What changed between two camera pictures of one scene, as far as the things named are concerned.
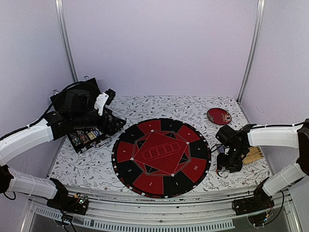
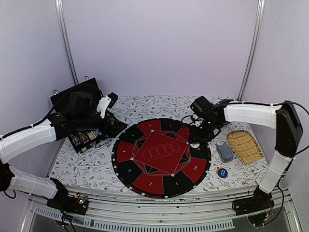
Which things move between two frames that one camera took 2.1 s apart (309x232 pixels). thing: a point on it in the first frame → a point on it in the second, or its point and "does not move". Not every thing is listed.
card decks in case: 93,134 does not move
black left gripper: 104,127 does not move
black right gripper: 221,162 → 195,138
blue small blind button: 223,172 does not move
